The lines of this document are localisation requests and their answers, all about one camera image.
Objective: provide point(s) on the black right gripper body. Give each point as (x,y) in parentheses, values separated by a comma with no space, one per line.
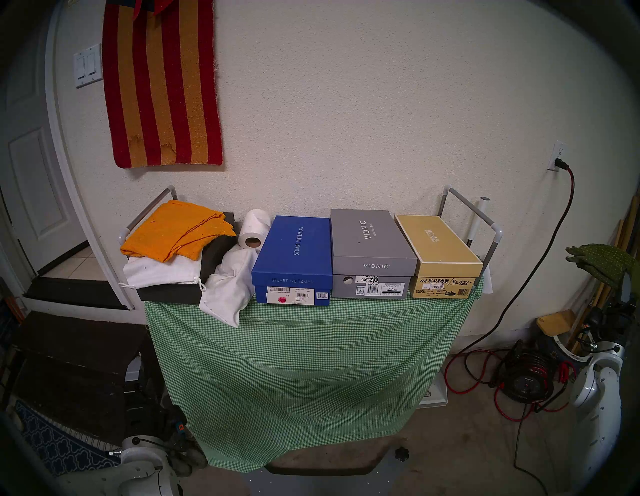
(615,322)

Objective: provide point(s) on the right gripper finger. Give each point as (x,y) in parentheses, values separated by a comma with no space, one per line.
(625,287)

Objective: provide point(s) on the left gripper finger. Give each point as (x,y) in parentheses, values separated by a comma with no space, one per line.
(133,370)

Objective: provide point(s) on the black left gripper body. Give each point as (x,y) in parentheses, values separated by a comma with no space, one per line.
(155,420)

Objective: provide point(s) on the green dotted work glove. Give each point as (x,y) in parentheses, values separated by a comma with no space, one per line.
(605,262)

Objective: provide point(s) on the green white gingham cloth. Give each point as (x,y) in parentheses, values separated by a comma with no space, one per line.
(300,375)

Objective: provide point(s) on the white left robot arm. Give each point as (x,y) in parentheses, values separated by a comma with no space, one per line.
(145,475)

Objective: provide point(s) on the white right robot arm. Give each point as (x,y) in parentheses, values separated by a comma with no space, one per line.
(597,400)

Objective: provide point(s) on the grey slip-on shoe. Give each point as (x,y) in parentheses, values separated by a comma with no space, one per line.
(192,457)

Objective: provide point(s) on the white folded cloth bag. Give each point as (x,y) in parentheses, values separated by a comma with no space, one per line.
(155,272)

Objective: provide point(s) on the white cloth dust bag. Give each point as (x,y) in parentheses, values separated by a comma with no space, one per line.
(227,290)

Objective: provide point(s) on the grey metal shoe rack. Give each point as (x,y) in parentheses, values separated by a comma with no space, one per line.
(474,210)

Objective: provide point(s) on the tan shoe box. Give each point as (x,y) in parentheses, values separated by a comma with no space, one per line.
(435,240)

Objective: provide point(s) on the blue shoe box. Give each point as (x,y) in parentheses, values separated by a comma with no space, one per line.
(295,250)

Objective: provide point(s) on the grey Vionic shoe box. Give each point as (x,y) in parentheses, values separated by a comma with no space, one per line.
(370,240)

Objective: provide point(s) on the white rimmed bucket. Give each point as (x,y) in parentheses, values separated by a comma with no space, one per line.
(565,348)

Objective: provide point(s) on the yellow dustpan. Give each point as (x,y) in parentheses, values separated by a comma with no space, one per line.
(555,322)

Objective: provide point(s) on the dark brown floor mat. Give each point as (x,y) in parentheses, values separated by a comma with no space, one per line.
(65,350)

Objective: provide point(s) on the wooden pole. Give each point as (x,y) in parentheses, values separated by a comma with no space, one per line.
(631,215)

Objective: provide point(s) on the black flat box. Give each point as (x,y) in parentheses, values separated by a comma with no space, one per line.
(165,296)

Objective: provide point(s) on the black stair tread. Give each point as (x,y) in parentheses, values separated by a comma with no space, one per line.
(75,292)

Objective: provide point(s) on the blue patterned rug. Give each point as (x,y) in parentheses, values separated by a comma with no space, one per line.
(60,445)

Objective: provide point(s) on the orange folded towel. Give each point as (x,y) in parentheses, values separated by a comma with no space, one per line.
(175,230)

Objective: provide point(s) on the white plastic pipe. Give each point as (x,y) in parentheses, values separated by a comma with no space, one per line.
(482,210)

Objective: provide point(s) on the white flat appliance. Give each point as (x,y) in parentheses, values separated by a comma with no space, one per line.
(437,395)

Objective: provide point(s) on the white toilet paper roll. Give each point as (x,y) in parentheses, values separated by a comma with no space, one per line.
(257,222)

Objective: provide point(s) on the white panel door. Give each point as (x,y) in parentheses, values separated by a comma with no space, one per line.
(35,175)

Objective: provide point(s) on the black base knob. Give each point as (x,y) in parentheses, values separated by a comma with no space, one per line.
(401,454)

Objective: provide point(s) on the red yellow striped flag rug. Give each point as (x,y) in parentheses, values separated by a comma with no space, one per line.
(160,90)

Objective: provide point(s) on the white wall outlet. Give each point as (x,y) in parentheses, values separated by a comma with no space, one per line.
(559,149)

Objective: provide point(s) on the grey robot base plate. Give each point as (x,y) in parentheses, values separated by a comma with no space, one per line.
(325,487)

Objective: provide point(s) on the white double light switch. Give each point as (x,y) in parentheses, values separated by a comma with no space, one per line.
(88,65)

